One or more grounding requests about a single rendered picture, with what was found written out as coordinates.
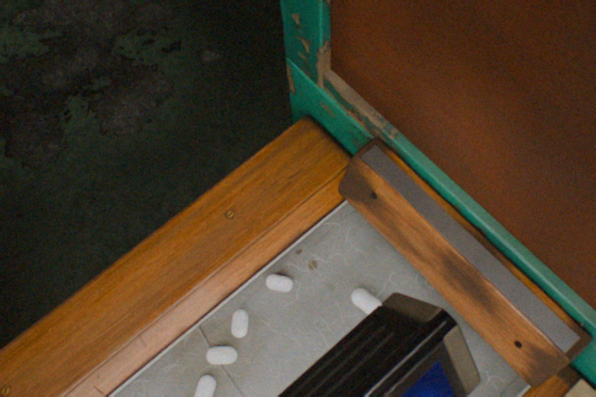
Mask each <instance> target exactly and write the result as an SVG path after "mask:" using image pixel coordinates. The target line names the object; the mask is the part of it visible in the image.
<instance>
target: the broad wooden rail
mask: <svg viewBox="0 0 596 397"><path fill-rule="evenodd" d="M351 159H352V156H351V155H350V154H349V153H348V152H347V151H346V150H345V149H343V147H342V146H341V145H340V144H338V143H337V142H336V141H335V140H334V139H333V138H332V137H331V136H330V134H329V133H328V132H327V131H326V130H325V129H323V128H322V127H321V126H320V125H319V124H318V123H317V122H316V120H315V119H313V118H312V117H311V116H309V115H308V114H307V115H306V116H304V117H302V118H301V119H300V120H299V121H298V122H297V123H295V124H294V125H293V126H292V127H290V128H289V129H287V130H286V131H285V132H284V133H281V134H280V136H278V137H277V138H276V139H274V140H273V141H272V142H271V143H269V144H267V145H265V146H264V147H263V149H261V150H260V151H259V152H258V153H257V154H256V155H253V156H252V157H251V158H249V159H248V160H247V161H245V163H244V164H243V165H241V166H240V167H237V168H236V169H235V170H234V171H232V172H231V173H230V174H228V175H227V177H225V178H224V179H223V180H222V181H220V182H219V183H217V184H216V185H215V186H213V187H212V188H210V189H209V190H208V191H207V192H206V193H204V194H203V195H202V196H200V197H199V198H198V199H195V200H194V201H193V202H192V203H191V204H190V205H189V206H188V207H187V208H186V209H183V210H182V211H181V212H179V213H178V214H176V215H175V216H174V217H173V218H171V220H169V221H168V222H166V223H165V224H164V225H162V226H161V227H160V228H158V229H157V230H155V231H154V232H153V234H152V235H150V236H149V237H147V238H146V239H145V240H142V241H141V242H140V243H139V244H137V245H136V247H134V248H133V249H132V250H130V251H128V252H127V253H125V254H124V255H123V256H122V257H121V258H120V259H118V261H116V262H115V263H113V264H112V265H111V266H109V267H108V268H107V269H105V270H103V271H102V272H100V274H99V275H98V276H96V277H95V278H93V279H92V280H90V281H89V282H88V283H87V284H85V285H84V286H83V288H82V289H80V290H78V291H77V292H75V293H74V294H72V295H71V296H70V297H69V298H67V300H65V301H63V302H62V303H61V304H59V305H58V306H57V307H55V308H54V309H53V310H51V312H50V313H49V314H47V315H46V316H45V317H43V318H41V319H40V320H38V321H37V322H36V323H34V325H33V326H32V327H30V328H28V329H27V330H25V331H24V332H22V333H21V334H20V335H19V336H17V338H16V339H14V340H13V341H12V342H11V343H9V344H8V345H7V346H4V347H3V349H1V350H0V397H109V396H110V395H112V394H113V393H114V391H115V390H117V389H118V388H119V387H120V386H122V385H124V384H125V383H126V382H128V381H129V379H130V378H131V377H134V376H135V375H136V374H137V373H138V372H139V371H140V370H141V369H143V367H144V366H145V365H147V364H148V363H150V362H151V361H152V360H153V359H155V358H156V357H157V356H158V355H160V354H161V353H162V352H163V351H164V350H165V349H167V348H168V347H169V346H171V345H173V344H174V343H175V341H176V340H178V339H179V338H180V337H181V336H183V335H184V334H185V333H186V332H188V331H189V330H190V329H191V328H192V327H193V326H194V325H195V324H196V323H199V322H200V321H201V320H202V319H203V318H205V317H206V316H207V314H208V313H210V312H211V311H213V310H214V309H216V308H217V307H218V306H219V305H221V304H222V303H223V301H224V300H227V299H228V298H229V297H230V296H231V295H232V294H233V293H235V292H236V291H237V290H238V289H239V288H240V287H241V286H243V285H244V284H245V283H246V282H248V281H249V280H250V279H251V278H252V277H255V275H256V274H257V273H259V272H260V271H261V270H262V269H264V268H265V267H266V266H267V265H269V264H271V263H272V261H273V260H274V259H276V258H277V257H278V256H279V255H281V254H282V253H283V252H284V251H286V250H287V249H288V248H289V246H290V245H292V244H293V243H294V242H295V241H298V240H299V239H300V238H301V237H303V236H304V235H305V234H306V232H308V231H309V230H311V229H312V228H314V227H315V226H316V225H317V224H318V223H320V222H321V221H322V220H324V218H326V217H327V216H328V215H329V214H330V213H331V212H332V211H333V210H335V209H336V208H337V207H338V206H341V204H342V203H343V202H344V201H346V199H345V198H344V197H343V196H342V195H341V194H340V193H338V184H340V182H341V179H342V177H343V175H344V173H345V172H346V170H347V168H348V166H349V163H350V161H351Z"/></svg>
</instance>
